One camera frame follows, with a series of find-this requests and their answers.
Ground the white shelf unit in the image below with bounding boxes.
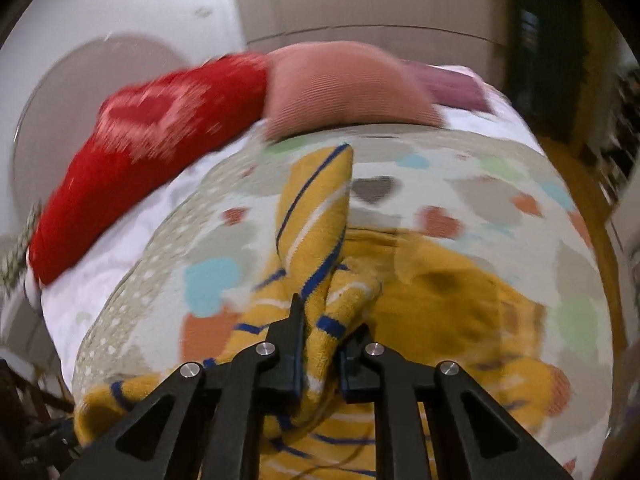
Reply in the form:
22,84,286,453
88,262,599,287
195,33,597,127
588,66,639,286

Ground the patchwork quilted bedspread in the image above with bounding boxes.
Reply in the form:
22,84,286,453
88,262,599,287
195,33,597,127
73,125,613,479

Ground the pink pillow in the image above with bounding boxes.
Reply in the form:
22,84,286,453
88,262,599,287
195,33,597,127
264,41,442,141

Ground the purple pillow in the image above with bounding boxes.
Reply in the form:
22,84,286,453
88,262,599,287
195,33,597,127
402,60,491,113

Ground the round grey headboard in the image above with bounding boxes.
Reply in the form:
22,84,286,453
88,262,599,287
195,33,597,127
11,35,189,220

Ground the white bed sheet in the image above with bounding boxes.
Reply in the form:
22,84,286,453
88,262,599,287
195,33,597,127
41,65,544,387

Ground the red patterned pillow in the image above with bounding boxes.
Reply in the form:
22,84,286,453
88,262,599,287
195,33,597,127
28,52,268,286

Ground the yellow striped knit sweater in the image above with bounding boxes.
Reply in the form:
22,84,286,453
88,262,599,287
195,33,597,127
72,142,573,480

